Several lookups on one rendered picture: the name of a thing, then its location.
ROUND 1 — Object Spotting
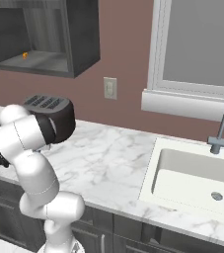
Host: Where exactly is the dark grey toaster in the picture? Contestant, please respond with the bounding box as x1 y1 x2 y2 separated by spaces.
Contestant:
23 94 77 144

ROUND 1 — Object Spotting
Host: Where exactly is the white sink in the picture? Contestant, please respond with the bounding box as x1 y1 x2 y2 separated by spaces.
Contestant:
138 135 224 229

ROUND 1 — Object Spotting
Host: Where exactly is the dark grey base cabinet door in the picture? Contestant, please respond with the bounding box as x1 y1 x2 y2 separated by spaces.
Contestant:
71 222 114 253
0 197 47 252

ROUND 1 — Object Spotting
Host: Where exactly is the white framed window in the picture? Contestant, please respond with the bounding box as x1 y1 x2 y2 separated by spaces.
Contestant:
140 0 224 124

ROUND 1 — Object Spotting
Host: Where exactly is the beige wall outlet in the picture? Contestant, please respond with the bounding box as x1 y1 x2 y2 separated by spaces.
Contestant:
103 76 118 101

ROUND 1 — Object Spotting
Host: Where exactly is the dark grey open wall cabinet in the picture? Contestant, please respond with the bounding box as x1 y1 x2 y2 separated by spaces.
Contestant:
0 0 102 79

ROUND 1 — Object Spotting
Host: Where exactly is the grey cabinet door handle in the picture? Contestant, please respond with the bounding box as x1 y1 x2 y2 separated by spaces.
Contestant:
100 233 107 253

